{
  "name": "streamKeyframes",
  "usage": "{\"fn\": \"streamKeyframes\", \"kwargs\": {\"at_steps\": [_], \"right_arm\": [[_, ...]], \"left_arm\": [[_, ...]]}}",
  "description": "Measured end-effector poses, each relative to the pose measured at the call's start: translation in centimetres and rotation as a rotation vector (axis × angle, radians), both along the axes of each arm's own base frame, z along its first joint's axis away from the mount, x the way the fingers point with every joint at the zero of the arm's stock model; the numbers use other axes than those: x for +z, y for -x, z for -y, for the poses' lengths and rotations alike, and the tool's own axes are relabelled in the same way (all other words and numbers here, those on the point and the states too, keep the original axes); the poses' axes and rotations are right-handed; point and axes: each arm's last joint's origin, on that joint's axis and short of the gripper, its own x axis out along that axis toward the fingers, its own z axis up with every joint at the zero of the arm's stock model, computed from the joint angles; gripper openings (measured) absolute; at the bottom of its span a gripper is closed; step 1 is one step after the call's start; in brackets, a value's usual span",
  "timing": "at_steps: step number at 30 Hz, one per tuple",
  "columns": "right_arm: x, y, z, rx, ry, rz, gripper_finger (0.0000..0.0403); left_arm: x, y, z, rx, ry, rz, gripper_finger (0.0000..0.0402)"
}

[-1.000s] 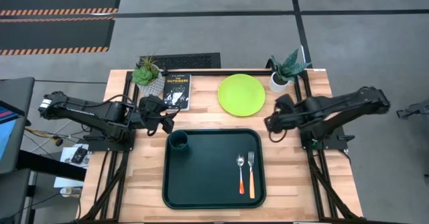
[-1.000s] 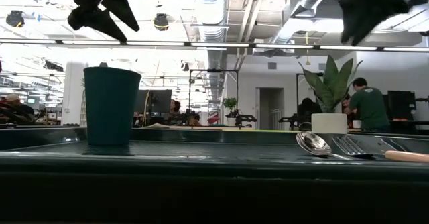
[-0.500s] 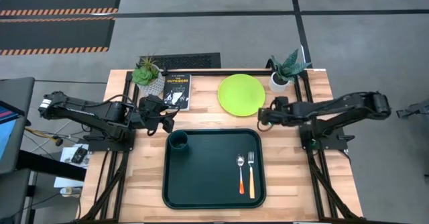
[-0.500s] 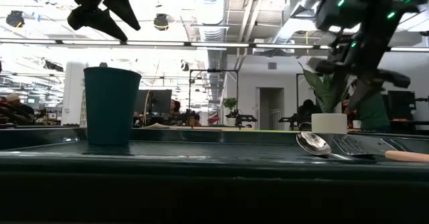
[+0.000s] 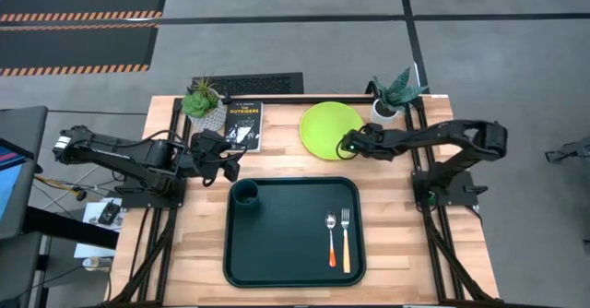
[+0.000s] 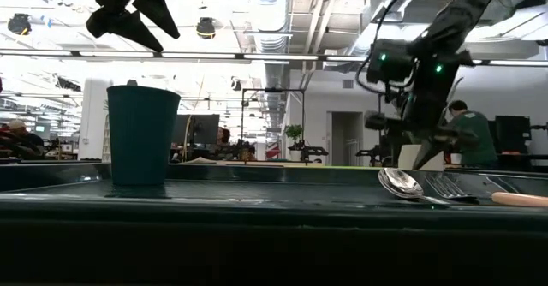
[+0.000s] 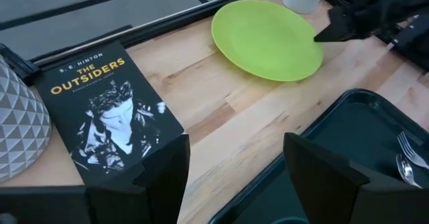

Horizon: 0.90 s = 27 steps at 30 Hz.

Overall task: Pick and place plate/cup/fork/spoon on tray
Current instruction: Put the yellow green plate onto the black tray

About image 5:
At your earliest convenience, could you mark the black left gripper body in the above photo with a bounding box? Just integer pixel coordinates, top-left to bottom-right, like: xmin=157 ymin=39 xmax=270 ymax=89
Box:
xmin=190 ymin=130 xmax=227 ymax=183

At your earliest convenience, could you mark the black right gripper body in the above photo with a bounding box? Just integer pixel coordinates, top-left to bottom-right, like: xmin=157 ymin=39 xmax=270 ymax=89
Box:
xmin=361 ymin=124 xmax=393 ymax=160

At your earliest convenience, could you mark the dark teal plastic cup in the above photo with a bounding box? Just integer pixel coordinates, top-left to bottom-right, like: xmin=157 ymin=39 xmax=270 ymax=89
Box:
xmin=230 ymin=179 xmax=260 ymax=207

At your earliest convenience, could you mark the lime green plate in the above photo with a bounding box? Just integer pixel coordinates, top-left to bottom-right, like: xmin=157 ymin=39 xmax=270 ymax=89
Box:
xmin=299 ymin=101 xmax=365 ymax=161

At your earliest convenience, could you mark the metal spoon with orange handle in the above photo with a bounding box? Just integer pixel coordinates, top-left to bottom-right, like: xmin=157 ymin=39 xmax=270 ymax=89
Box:
xmin=324 ymin=212 xmax=338 ymax=268

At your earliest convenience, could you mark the metal fork with yellow handle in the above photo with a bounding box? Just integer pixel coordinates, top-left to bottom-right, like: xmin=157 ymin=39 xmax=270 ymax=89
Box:
xmin=339 ymin=207 xmax=352 ymax=275

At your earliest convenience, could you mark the dark green plastic tray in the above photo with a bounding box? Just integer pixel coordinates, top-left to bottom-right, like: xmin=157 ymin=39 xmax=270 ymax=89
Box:
xmin=222 ymin=176 xmax=368 ymax=289

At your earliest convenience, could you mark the black paperback book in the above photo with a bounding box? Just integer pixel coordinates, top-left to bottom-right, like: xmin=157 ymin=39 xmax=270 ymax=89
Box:
xmin=223 ymin=101 xmax=264 ymax=153

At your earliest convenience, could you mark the succulent in patterned white pot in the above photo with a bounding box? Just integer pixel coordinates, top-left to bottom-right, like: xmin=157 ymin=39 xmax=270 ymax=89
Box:
xmin=180 ymin=76 xmax=228 ymax=133

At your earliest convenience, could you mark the snake plant in white pot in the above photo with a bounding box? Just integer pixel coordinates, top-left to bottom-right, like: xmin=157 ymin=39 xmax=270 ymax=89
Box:
xmin=366 ymin=66 xmax=430 ymax=125

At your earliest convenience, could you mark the black floor vent grate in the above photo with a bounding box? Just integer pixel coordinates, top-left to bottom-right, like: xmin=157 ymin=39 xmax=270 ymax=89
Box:
xmin=191 ymin=71 xmax=305 ymax=96

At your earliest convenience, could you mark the small black handheld device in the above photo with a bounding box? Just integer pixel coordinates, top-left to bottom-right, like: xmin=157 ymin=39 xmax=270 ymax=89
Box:
xmin=97 ymin=200 xmax=122 ymax=227

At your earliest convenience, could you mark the white paper sheet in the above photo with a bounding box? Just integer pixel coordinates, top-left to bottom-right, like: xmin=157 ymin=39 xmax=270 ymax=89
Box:
xmin=73 ymin=196 xmax=125 ymax=259

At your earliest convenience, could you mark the black chair base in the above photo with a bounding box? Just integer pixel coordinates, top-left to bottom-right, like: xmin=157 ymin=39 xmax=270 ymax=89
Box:
xmin=545 ymin=136 xmax=590 ymax=164

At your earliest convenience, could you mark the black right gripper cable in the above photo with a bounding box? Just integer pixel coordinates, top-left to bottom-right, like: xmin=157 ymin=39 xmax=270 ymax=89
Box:
xmin=335 ymin=135 xmax=365 ymax=161

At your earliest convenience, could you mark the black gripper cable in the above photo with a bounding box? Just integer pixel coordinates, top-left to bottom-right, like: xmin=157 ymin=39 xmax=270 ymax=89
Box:
xmin=335 ymin=135 xmax=365 ymax=161
xmin=202 ymin=141 xmax=249 ymax=188

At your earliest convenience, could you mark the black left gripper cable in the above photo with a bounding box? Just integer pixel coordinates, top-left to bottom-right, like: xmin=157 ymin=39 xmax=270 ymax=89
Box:
xmin=202 ymin=141 xmax=249 ymax=188

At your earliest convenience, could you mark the black aluminium rig frame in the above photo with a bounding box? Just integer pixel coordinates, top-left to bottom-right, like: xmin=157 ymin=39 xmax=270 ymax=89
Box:
xmin=108 ymin=94 xmax=503 ymax=308

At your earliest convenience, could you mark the yellow floor cable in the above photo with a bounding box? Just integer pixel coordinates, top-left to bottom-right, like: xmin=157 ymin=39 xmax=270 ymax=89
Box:
xmin=34 ymin=173 xmax=89 ymax=198

